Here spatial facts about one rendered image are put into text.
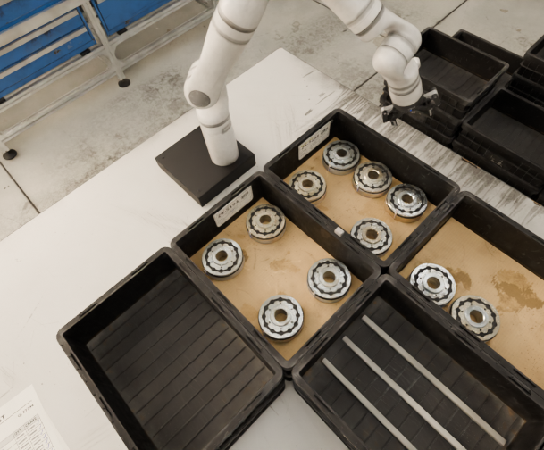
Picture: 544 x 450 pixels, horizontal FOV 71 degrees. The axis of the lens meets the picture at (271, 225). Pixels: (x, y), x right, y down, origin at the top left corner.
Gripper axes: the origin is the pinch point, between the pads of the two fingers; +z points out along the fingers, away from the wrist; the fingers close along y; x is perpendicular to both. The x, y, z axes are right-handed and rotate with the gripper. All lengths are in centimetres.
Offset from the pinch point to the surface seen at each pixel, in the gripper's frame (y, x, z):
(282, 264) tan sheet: -37, -37, -17
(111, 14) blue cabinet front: -143, 134, 28
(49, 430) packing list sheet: -95, -69, -37
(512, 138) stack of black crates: 37, 16, 80
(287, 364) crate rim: -32, -59, -32
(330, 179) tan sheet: -24.4, -13.2, -5.1
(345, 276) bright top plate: -22.3, -41.8, -15.2
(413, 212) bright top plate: -5.0, -27.4, -3.9
